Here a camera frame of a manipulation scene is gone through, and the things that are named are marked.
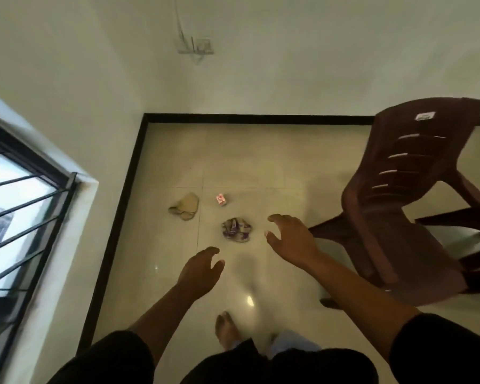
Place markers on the small red white carton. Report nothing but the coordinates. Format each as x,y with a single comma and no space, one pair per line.
221,199

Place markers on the person's right forearm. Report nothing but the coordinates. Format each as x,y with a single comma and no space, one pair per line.
364,303

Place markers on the person's left hand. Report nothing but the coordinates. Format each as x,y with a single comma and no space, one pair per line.
200,273

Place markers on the person's left foot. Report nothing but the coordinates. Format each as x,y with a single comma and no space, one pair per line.
226,329

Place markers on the person's light blue trousers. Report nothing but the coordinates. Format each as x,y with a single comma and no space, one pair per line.
292,339

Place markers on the purple printed paper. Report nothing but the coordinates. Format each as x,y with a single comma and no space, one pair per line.
236,229

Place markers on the person's black shirt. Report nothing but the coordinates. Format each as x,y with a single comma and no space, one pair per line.
304,367

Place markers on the tan paper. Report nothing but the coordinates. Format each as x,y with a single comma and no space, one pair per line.
186,205

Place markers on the black barred window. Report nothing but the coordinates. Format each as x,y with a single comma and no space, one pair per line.
24,243

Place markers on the person's right hand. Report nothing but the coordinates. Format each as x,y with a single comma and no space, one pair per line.
296,243

